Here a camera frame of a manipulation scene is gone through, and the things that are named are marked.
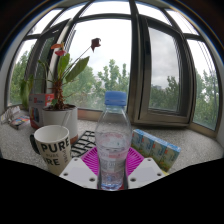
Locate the white red filament box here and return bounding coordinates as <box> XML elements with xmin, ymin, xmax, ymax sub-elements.
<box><xmin>28</xmin><ymin>93</ymin><xmax>56</xmax><ymax>130</ymax></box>

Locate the potted red-flowered plant, white pot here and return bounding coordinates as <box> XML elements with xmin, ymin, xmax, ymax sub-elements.
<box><xmin>19</xmin><ymin>37</ymin><xmax>102</xmax><ymax>145</ymax></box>

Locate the blue green drink carton pack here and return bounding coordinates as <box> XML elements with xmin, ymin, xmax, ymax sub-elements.
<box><xmin>130</xmin><ymin>129</ymin><xmax>182</xmax><ymax>173</ymax></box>

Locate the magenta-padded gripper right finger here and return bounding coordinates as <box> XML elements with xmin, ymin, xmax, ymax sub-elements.
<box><xmin>124</xmin><ymin>146</ymin><xmax>167</xmax><ymax>190</ymax></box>

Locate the black lattice trivet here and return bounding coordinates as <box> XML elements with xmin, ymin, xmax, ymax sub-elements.
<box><xmin>70</xmin><ymin>130</ymin><xmax>98</xmax><ymax>158</ymax></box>

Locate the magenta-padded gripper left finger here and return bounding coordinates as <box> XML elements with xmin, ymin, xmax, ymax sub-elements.
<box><xmin>59</xmin><ymin>146</ymin><xmax>101</xmax><ymax>190</ymax></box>

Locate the dark-framed bay window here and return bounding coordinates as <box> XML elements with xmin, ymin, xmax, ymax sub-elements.
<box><xmin>4</xmin><ymin>0</ymin><xmax>223</xmax><ymax>138</ymax></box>

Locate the clear blue-capped water bottle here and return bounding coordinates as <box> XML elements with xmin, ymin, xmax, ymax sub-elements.
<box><xmin>94</xmin><ymin>90</ymin><xmax>133</xmax><ymax>191</ymax></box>

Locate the white mug with black lettering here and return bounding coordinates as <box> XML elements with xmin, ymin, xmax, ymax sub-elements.
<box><xmin>29</xmin><ymin>124</ymin><xmax>73</xmax><ymax>177</ymax></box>

